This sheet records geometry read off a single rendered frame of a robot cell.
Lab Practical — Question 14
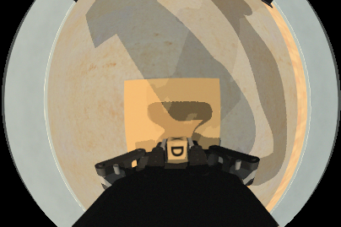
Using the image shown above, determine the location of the tan flat mat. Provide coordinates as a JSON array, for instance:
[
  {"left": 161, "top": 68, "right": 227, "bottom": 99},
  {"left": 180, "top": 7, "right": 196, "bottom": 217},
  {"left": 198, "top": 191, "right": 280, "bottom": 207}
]
[{"left": 124, "top": 78, "right": 220, "bottom": 152}]

